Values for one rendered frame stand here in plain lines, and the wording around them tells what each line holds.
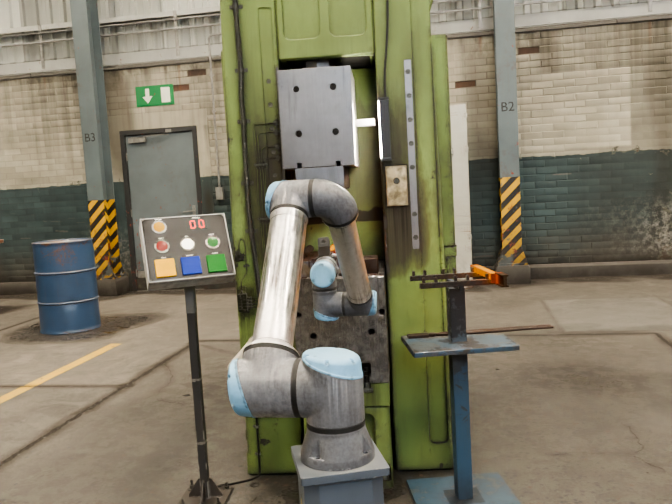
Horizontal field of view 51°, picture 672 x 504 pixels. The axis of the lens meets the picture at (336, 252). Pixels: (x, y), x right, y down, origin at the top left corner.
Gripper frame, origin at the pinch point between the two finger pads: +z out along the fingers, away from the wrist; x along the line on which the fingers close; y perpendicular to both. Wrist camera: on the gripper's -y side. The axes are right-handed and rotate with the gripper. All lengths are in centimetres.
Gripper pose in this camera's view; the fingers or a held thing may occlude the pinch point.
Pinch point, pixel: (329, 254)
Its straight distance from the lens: 287.4
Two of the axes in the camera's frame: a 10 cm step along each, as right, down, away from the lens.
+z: 0.7, -1.4, 9.9
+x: 10.0, -0.5, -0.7
